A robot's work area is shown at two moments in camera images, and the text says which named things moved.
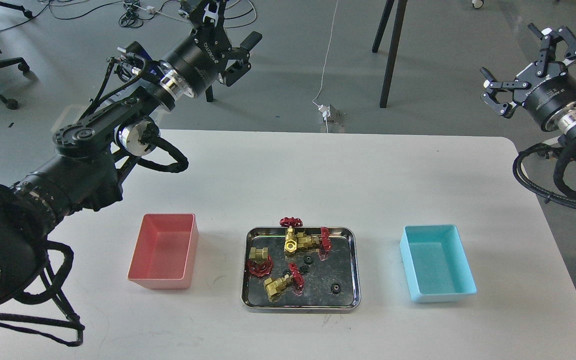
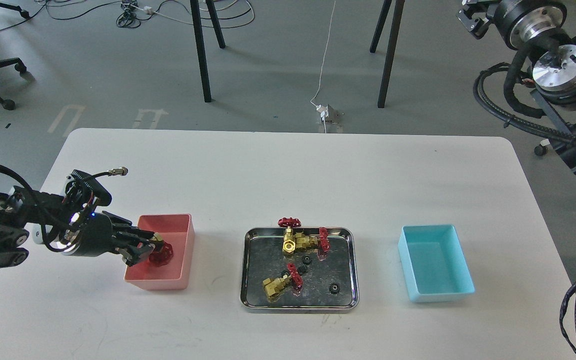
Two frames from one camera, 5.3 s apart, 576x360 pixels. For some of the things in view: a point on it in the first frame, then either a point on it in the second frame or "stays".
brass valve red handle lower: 274,287 stays
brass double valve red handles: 301,240 stays
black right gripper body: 545,95 → 473,14
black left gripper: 199,59 → 97,233
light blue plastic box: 437,263 stays
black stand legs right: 401,8 stays
